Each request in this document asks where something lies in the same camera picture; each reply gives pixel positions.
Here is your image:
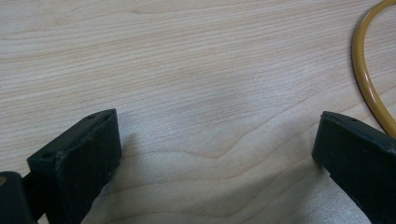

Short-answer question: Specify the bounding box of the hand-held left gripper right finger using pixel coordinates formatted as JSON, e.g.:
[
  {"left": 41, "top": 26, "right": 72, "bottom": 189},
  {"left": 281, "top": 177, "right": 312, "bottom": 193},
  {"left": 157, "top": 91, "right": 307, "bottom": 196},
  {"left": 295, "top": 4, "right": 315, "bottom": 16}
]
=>
[{"left": 311, "top": 110, "right": 396, "bottom": 224}]

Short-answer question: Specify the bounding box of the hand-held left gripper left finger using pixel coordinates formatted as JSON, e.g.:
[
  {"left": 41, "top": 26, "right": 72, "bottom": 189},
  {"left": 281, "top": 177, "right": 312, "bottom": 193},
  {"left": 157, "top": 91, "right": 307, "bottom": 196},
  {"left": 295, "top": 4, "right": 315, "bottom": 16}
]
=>
[{"left": 26, "top": 108, "right": 122, "bottom": 224}]

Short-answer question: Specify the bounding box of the yellow cable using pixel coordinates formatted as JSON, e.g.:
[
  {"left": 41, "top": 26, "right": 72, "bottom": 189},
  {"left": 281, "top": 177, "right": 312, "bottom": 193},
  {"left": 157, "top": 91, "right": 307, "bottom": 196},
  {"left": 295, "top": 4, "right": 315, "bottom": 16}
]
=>
[{"left": 351, "top": 0, "right": 396, "bottom": 139}]

